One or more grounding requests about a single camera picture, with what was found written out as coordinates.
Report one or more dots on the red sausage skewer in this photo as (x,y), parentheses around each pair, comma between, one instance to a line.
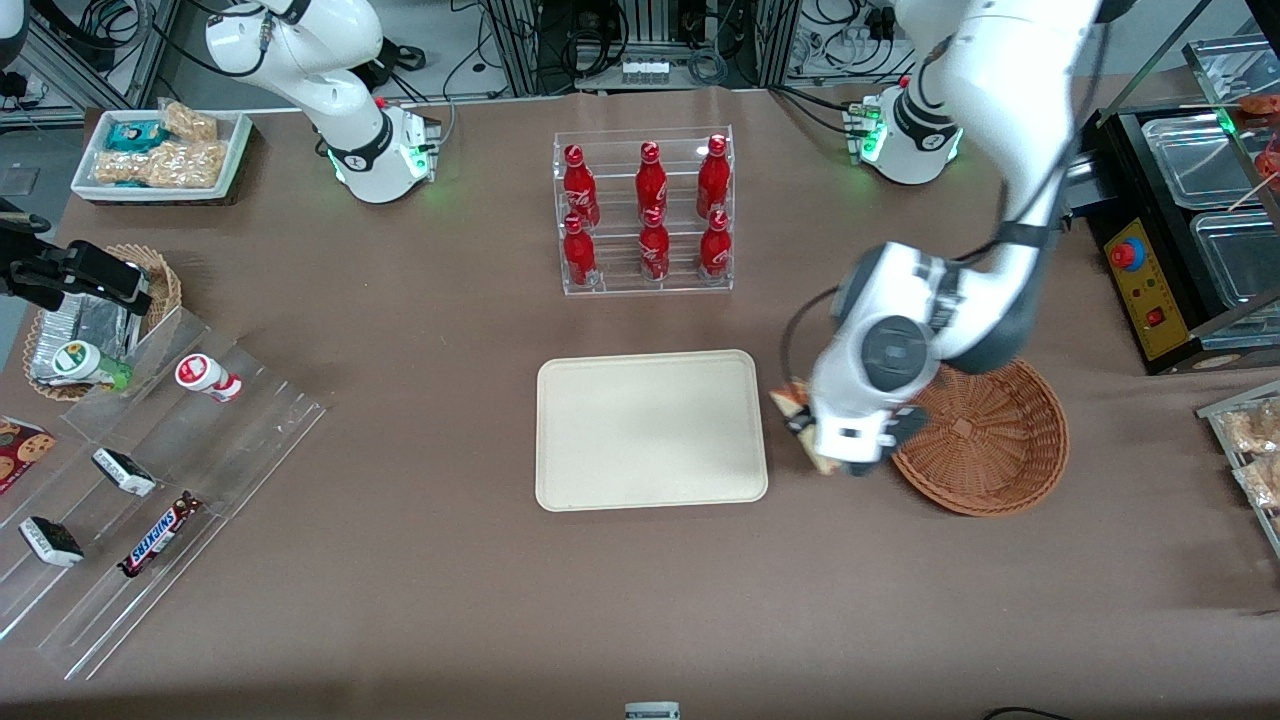
(1270,160)

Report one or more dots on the brown table cover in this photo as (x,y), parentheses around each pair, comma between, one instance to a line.
(450,600)

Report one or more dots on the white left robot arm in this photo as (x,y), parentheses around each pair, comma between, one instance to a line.
(1000,120)

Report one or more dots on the clear acrylic bottle rack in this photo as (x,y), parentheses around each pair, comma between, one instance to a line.
(645,285)

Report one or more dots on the cookie packet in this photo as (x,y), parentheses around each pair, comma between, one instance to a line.
(25,450)

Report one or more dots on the black food warmer machine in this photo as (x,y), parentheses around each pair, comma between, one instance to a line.
(1150,290)

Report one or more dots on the triangular sandwich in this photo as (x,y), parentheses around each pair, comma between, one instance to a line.
(790,398)

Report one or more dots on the red yogurt drink bottle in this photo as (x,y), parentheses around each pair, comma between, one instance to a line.
(205,376)

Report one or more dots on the white power strip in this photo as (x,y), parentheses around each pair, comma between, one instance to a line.
(645,72)

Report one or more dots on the grey device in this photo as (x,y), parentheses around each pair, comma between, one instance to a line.
(652,711)

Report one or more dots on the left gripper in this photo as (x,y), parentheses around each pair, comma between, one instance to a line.
(803,423)

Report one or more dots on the red cola bottle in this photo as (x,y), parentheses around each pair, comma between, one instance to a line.
(651,180)
(654,250)
(578,255)
(713,180)
(578,190)
(715,248)

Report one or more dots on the red emergency stop button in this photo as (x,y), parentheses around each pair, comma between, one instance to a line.
(1124,255)

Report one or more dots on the clear acrylic stepped shelf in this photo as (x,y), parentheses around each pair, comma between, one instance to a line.
(200,470)

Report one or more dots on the small rice cracker packet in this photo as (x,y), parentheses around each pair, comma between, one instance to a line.
(190,122)

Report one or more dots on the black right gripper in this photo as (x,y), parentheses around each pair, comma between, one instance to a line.
(42,272)

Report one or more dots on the silver foil packet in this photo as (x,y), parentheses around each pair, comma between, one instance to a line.
(75,325)

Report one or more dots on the beige rectangular tray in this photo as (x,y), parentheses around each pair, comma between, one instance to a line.
(650,430)

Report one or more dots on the clear wrapped bread packet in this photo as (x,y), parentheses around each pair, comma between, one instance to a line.
(1255,428)
(1262,482)

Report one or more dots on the green yogurt drink bottle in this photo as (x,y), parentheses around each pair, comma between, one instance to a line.
(85,365)

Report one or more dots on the black white snack box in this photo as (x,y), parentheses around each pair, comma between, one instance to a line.
(50,541)
(123,472)

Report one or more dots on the light wicker basket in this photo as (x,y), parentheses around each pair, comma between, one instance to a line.
(165,280)

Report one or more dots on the round brown wicker basket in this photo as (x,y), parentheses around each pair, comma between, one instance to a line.
(990,450)

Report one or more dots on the large rice cracker packet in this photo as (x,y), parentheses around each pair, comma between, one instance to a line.
(165,165)

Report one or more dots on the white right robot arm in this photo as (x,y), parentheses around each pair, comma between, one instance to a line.
(330,90)

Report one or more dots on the teal snack packet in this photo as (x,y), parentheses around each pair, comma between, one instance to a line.
(135,135)

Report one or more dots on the white snack tray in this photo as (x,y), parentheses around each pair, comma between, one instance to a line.
(235,150)

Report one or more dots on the snickers bar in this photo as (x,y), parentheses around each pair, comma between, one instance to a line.
(160,535)

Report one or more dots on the steel food pan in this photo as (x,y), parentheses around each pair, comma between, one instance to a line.
(1245,260)
(1195,160)

